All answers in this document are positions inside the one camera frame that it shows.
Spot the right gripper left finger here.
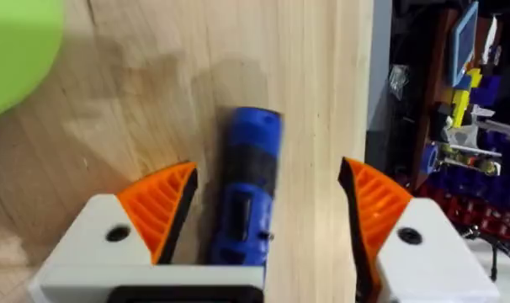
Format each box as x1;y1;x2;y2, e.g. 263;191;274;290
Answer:
27;160;199;303

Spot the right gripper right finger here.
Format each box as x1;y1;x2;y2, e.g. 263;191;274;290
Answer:
337;157;501;303

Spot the blue electric screwdriver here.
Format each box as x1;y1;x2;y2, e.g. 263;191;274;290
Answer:
209;106;284;267

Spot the shelf with coloured parts bins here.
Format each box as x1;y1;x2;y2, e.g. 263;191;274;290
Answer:
389;0;510;270

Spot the green disc with holes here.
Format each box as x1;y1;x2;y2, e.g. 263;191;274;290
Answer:
0;0;66;120

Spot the blue framed screen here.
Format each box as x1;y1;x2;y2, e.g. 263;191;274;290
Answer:
449;1;480;88

